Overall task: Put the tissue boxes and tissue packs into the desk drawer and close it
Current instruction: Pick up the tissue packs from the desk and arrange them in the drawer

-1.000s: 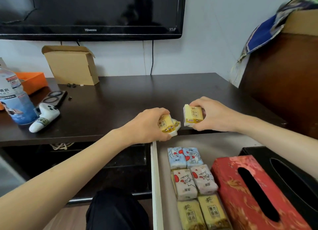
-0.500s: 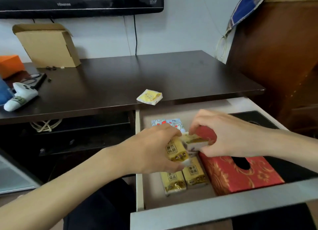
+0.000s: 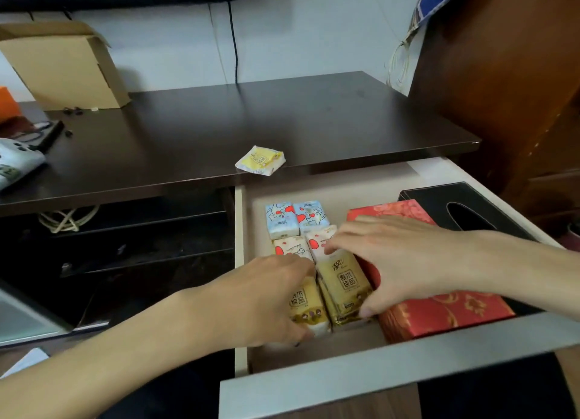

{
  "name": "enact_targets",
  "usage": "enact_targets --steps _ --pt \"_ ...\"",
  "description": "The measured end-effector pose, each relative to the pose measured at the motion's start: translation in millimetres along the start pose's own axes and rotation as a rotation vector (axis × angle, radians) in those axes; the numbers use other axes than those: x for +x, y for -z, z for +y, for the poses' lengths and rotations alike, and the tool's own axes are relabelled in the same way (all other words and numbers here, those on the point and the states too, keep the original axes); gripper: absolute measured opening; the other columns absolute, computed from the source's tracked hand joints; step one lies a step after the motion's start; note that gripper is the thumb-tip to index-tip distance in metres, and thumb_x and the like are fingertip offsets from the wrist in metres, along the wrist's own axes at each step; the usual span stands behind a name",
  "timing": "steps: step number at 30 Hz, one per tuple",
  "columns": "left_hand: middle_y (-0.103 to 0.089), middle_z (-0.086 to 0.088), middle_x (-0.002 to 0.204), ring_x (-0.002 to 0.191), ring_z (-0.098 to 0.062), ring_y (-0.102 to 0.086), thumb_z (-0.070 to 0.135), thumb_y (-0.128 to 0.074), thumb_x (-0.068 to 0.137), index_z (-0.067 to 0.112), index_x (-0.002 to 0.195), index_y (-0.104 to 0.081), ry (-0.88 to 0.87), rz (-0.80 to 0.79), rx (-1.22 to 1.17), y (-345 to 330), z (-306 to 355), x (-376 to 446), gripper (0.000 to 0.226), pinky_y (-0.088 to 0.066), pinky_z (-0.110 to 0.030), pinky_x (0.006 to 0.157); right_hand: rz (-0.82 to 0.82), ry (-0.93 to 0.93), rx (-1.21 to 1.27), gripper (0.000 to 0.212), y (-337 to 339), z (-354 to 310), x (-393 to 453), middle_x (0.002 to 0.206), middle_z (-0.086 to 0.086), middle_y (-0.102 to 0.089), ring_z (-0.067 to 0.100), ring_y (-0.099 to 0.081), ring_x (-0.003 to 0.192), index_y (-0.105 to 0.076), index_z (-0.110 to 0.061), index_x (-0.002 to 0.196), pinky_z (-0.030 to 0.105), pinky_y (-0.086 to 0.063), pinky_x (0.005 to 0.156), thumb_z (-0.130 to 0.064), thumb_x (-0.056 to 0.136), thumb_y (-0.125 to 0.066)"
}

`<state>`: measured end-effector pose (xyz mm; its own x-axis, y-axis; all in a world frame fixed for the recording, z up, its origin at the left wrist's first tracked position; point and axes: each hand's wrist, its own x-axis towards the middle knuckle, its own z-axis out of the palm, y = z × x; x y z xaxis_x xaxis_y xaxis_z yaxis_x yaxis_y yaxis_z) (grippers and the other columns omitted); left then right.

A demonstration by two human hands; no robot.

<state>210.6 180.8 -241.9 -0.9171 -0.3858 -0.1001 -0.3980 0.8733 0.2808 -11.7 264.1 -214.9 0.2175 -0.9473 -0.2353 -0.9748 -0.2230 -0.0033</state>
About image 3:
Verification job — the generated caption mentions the person's left hand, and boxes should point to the person's left hand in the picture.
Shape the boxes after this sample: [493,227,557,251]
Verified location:
[179,252,318,351]

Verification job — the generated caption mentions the person's right hand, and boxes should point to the person's right hand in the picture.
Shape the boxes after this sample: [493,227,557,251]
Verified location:
[324,215,477,320]

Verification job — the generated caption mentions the beige tissue packet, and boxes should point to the beige tissue packet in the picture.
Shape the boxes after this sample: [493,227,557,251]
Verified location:
[315,250,375,330]
[288,276,332,339]

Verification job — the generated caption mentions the person's right forearm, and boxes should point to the person's right forearm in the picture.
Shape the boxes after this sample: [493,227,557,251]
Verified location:
[470,230,580,323]

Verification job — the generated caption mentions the person's left forearm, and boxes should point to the person's left forearm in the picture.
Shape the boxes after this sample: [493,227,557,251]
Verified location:
[0,291,196,419]

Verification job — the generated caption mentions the white red-print tissue packet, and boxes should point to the white red-print tissue packet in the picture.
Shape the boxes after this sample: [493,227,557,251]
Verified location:
[305,225,339,263]
[272,236,315,264]

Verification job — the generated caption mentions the blue tissue packet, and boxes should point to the blue tissue packet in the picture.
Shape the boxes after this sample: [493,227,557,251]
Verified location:
[265,201,300,241]
[293,200,331,235]

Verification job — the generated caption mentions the red patterned tissue box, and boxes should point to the red patterned tissue box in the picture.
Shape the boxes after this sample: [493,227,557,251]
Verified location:
[346,199,517,345]

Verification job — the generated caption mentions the white drawer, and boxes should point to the white drawer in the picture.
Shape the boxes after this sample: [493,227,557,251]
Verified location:
[219,156,580,419]

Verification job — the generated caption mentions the black leather tissue box holder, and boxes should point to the black leather tissue box holder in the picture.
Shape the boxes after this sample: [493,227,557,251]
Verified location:
[398,181,543,318]

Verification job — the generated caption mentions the yellow tissue packet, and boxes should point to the yellow tissue packet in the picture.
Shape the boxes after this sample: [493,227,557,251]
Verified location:
[235,145,286,176]

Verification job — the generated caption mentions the dark brown TV cabinet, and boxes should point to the dark brown TV cabinet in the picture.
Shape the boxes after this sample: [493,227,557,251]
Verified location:
[0,71,481,338]

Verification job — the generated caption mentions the brown wooden cabinet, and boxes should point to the brown wooden cabinet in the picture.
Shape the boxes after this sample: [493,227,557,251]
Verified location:
[407,0,580,239]

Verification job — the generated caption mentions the blue white hanging bag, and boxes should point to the blue white hanging bag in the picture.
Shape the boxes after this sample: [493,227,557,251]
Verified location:
[385,0,470,97]

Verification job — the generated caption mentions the small black screws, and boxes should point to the small black screws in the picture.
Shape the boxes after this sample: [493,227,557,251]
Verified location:
[62,107,85,138]

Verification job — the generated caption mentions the glass cabinet door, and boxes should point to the glass cabinet door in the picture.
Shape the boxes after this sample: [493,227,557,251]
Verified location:
[0,277,74,348]

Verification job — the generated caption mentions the white paper sheet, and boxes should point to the white paper sheet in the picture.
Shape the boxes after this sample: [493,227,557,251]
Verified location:
[0,346,51,379]

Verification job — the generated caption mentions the white patterned pouch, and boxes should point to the white patterned pouch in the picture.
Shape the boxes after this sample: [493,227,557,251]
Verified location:
[0,137,47,192]

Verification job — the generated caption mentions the open cardboard box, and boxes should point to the open cardboard box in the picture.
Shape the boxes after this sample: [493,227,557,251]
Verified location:
[0,20,132,111]

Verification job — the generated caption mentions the orange box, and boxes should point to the orange box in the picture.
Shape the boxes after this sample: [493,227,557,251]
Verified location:
[0,86,23,125]

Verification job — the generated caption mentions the black cable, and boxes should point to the black cable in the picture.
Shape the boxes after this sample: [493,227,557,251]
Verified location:
[227,0,240,84]

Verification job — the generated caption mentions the coiled beige cord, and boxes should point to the coiled beige cord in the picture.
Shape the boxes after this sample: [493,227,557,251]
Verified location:
[38,205,101,234]

